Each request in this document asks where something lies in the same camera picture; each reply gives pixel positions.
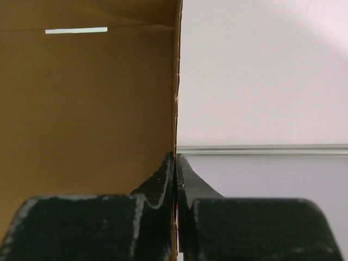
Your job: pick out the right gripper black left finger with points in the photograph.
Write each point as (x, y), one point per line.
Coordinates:
(135, 226)

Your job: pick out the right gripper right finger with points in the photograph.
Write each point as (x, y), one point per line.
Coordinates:
(214, 227)

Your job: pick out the cardboard box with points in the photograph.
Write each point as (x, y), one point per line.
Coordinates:
(88, 97)

